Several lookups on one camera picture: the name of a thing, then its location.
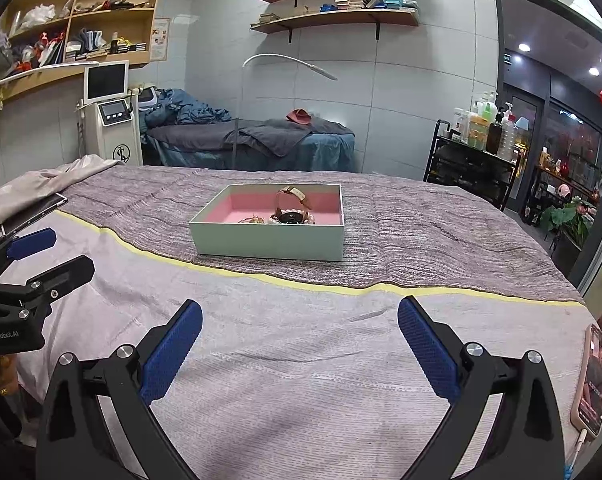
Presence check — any green potted plant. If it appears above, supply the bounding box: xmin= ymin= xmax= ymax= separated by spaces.
xmin=540 ymin=197 xmax=599 ymax=251

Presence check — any group of toiletry bottles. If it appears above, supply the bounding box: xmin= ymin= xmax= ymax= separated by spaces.
xmin=450 ymin=91 xmax=521 ymax=162

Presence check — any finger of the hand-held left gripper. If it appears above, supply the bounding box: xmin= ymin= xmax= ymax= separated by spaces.
xmin=0 ymin=254 xmax=96 ymax=307
xmin=0 ymin=227 xmax=58 ymax=281

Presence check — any white beauty machine with screen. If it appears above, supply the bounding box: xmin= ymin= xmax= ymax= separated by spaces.
xmin=76 ymin=60 xmax=144 ymax=166

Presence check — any person's left hand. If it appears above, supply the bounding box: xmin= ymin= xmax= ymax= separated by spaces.
xmin=0 ymin=357 xmax=20 ymax=398

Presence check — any pale green box pink lining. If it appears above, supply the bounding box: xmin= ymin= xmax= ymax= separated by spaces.
xmin=188 ymin=183 xmax=345 ymax=262

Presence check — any white arched floor lamp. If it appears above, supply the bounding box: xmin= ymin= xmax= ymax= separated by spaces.
xmin=233 ymin=53 xmax=338 ymax=171

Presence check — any beige cloth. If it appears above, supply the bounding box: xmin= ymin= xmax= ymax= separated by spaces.
xmin=0 ymin=154 xmax=119 ymax=246

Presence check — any white plastic bag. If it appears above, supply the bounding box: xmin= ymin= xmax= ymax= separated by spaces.
xmin=18 ymin=4 xmax=56 ymax=28

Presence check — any smartphone in pink case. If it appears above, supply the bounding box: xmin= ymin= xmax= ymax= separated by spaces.
xmin=570 ymin=323 xmax=602 ymax=436

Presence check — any black trolley cart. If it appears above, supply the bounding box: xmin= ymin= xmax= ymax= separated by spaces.
xmin=423 ymin=119 xmax=524 ymax=211

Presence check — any wooden wall cabinet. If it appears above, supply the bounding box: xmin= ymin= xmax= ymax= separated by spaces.
xmin=0 ymin=0 xmax=166 ymax=111

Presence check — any crumpled blue bedding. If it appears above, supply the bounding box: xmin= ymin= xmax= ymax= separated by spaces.
xmin=143 ymin=87 xmax=232 ymax=128

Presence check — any wall poster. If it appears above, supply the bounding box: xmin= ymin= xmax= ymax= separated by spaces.
xmin=151 ymin=17 xmax=171 ymax=63

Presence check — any grey towel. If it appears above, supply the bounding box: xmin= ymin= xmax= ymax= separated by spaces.
xmin=224 ymin=117 xmax=354 ymax=157

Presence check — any pale bedsheet with yellow stripe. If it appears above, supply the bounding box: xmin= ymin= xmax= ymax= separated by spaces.
xmin=0 ymin=210 xmax=599 ymax=480

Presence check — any wristwatch with tan strap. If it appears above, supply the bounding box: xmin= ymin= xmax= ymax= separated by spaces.
xmin=270 ymin=186 xmax=316 ymax=226

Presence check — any white charging cable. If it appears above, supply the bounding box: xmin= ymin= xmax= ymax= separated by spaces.
xmin=564 ymin=427 xmax=589 ymax=480

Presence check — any dark tablet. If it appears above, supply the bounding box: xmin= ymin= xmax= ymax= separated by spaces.
xmin=1 ymin=192 xmax=68 ymax=238

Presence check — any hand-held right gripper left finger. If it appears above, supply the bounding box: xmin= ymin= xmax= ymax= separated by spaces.
xmin=35 ymin=299 xmax=204 ymax=480

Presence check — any massage bed with blue cover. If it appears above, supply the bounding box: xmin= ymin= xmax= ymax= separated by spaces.
xmin=143 ymin=110 xmax=356 ymax=173

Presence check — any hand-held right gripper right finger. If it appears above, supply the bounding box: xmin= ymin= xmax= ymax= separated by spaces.
xmin=397 ymin=296 xmax=567 ymax=480

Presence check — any purple knit blanket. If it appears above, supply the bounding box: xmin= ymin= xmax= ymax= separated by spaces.
xmin=56 ymin=165 xmax=587 ymax=306

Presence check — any grey door frame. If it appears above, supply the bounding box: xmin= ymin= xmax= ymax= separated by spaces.
xmin=491 ymin=0 xmax=602 ymax=301

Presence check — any pearl bracelet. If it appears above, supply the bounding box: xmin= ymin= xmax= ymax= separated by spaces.
xmin=263 ymin=209 xmax=317 ymax=226

